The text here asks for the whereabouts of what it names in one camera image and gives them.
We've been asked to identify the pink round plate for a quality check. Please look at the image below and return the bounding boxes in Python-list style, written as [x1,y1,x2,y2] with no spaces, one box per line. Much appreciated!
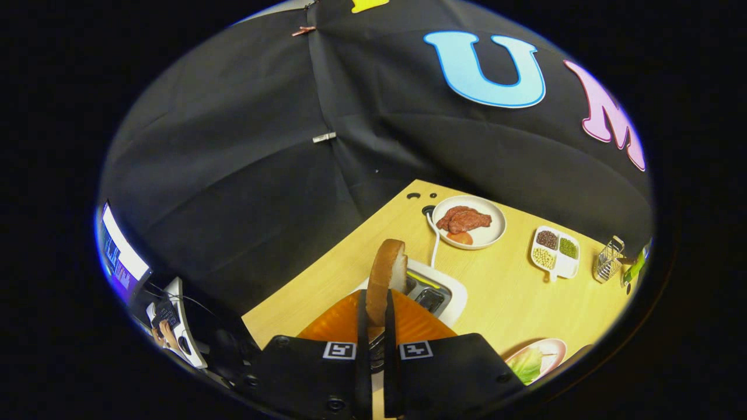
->
[505,338,567,386]

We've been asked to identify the white divided dish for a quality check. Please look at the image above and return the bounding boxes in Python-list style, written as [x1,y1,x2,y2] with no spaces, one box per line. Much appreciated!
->
[530,226,581,283]

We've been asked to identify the green lettuce leaf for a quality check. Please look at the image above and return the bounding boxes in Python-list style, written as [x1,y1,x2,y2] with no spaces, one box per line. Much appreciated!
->
[508,346,544,384]

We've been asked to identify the red meat piece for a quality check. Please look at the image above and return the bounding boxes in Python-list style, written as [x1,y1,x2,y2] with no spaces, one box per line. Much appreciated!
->
[436,206,493,235]

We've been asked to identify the computer monitor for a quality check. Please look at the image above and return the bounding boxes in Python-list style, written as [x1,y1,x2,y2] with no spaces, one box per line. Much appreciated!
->
[96,201,152,304]

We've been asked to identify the toast bread slice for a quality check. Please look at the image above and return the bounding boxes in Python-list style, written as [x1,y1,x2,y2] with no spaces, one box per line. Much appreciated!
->
[365,239,408,327]

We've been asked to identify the white side desk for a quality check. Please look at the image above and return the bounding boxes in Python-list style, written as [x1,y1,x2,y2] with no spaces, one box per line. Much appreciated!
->
[146,277,208,369]

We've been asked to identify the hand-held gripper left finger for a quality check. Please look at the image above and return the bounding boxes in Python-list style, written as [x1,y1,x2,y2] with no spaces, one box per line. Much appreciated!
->
[245,289,374,420]

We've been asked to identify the white toaster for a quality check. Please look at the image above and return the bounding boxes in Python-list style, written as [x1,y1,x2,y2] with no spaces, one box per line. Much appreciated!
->
[356,258,468,327]

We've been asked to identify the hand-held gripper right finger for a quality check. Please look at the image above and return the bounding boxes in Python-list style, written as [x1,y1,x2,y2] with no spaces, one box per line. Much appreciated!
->
[382,289,526,419]

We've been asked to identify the white round plate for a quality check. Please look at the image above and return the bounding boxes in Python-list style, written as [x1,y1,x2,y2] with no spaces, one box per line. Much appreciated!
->
[432,195,507,250]

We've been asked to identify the black keyboard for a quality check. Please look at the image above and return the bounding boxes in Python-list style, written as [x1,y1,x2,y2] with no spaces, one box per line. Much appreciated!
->
[153,299,180,330]

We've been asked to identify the black backdrop cloth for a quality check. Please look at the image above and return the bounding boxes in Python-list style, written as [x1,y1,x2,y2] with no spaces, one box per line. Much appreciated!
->
[99,0,653,327]

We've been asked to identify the metal wire basket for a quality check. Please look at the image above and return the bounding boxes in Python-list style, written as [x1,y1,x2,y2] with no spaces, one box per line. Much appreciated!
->
[593,236,625,284]

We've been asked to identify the white toaster cable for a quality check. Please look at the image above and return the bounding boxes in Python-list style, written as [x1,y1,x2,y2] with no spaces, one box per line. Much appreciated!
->
[426,211,440,268]

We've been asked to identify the green drink bottle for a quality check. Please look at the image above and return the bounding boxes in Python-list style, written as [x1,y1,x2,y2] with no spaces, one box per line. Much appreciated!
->
[621,240,651,288]

